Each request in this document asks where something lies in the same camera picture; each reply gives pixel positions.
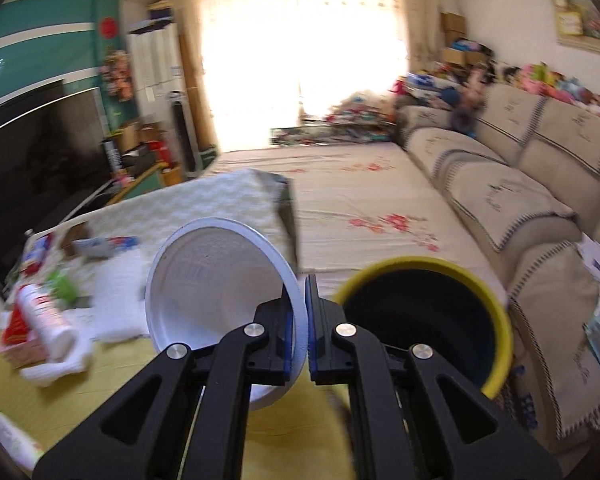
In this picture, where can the white tower fan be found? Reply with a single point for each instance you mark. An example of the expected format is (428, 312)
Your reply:
(182, 135)

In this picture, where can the white plastic bowl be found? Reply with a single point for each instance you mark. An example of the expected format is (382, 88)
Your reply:
(205, 285)

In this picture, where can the flower wall decoration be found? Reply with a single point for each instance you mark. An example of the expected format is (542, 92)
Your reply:
(117, 75)

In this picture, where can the blue white long pouch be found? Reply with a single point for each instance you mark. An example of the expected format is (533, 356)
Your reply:
(107, 247)

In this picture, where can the red cardboard box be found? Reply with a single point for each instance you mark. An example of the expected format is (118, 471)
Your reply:
(15, 345)

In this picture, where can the white red cylindrical packet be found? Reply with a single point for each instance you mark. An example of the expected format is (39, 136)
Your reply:
(47, 320)

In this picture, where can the white tissue sheet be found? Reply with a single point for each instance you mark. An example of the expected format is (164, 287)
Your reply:
(120, 295)

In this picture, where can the white green bottle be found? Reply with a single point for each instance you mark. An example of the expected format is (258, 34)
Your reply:
(10, 440)

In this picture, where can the zigzag patterned tablecloth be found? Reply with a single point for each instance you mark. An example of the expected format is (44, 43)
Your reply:
(215, 195)

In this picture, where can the pile of toys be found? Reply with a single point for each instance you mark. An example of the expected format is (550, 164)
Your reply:
(350, 117)

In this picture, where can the beige fabric sofa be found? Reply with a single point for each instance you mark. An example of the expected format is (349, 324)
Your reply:
(505, 195)

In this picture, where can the stacked cardboard boxes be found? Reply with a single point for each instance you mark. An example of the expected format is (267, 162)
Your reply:
(454, 35)

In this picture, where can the beige floral floor mat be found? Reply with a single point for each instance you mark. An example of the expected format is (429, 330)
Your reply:
(355, 185)

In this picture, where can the open cardboard boxes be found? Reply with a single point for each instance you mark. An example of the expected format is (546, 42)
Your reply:
(140, 137)

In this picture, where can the green yellow television stand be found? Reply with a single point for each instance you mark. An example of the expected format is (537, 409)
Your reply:
(145, 180)

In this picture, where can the black flat television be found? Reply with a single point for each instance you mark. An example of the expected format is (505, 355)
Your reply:
(30, 170)

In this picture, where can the sheer white curtain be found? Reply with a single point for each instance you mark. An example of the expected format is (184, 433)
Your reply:
(300, 50)

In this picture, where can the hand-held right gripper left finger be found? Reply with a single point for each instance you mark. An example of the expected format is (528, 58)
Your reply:
(287, 332)

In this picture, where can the green snack packet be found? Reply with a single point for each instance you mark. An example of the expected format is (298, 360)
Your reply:
(62, 285)

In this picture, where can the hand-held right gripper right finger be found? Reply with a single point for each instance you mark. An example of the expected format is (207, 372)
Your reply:
(311, 332)

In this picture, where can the yellow rimmed dark bin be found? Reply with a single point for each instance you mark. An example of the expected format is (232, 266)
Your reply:
(420, 310)

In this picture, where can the black white tall box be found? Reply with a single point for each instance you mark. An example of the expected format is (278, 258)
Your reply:
(113, 157)

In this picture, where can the row of plush toys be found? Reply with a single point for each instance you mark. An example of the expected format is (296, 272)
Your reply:
(555, 82)

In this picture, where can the white refrigerator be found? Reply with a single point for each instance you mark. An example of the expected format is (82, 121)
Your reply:
(155, 70)

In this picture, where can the white crumpled tissue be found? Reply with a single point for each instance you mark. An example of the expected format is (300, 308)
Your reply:
(55, 370)

